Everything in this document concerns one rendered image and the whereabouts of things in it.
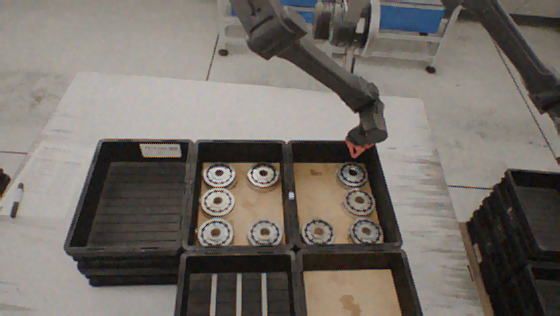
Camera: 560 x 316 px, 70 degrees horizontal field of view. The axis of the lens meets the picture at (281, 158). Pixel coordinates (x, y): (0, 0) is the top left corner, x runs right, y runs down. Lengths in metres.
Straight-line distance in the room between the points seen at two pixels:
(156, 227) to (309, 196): 0.48
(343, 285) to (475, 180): 1.73
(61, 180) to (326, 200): 0.94
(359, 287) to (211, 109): 0.99
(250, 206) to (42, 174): 0.79
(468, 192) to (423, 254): 1.27
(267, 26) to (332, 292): 0.72
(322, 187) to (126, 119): 0.88
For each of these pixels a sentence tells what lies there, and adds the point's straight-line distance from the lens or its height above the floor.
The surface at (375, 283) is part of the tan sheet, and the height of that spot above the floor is 0.83.
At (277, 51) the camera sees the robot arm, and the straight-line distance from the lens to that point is 0.86.
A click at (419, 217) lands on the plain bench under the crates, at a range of 1.54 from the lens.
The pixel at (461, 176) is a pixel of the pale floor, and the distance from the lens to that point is 2.75.
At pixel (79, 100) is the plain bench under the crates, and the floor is 0.70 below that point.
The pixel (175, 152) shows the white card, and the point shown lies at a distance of 1.37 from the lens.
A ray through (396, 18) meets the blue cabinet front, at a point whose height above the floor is 0.42.
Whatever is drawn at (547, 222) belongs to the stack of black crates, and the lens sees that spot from 2.09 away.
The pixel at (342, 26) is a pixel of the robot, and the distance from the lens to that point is 1.45.
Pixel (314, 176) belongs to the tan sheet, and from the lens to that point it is 1.37.
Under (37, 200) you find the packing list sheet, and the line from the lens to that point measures 1.62.
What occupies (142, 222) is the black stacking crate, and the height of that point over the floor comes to 0.83.
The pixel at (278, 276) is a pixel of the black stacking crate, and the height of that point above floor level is 0.83.
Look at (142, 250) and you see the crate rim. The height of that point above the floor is 0.93.
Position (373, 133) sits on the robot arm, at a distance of 1.10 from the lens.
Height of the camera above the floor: 1.89
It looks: 49 degrees down
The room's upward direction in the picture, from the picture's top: 6 degrees clockwise
